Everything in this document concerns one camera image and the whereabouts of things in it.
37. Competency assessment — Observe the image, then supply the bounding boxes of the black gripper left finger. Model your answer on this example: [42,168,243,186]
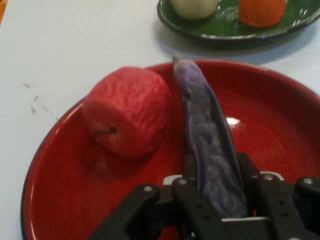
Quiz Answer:
[86,152,232,240]

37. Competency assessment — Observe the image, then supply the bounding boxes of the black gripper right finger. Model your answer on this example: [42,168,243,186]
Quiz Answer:
[234,151,320,240]

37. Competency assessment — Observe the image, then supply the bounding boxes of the red round plate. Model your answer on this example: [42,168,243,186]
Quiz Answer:
[20,59,320,240]

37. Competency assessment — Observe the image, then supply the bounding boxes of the orange toy tangerine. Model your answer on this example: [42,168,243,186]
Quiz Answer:
[237,0,287,29]

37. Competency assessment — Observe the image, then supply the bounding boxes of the green round plate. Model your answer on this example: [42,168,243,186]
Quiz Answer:
[156,0,320,50]

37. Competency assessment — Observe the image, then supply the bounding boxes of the beige toy pear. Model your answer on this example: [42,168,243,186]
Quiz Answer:
[170,0,220,21]

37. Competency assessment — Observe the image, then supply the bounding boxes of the red toy apple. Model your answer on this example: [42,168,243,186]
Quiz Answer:
[82,65,173,159]

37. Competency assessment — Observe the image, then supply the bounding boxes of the purple toy eggplant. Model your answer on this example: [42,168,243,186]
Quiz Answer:
[171,53,249,219]

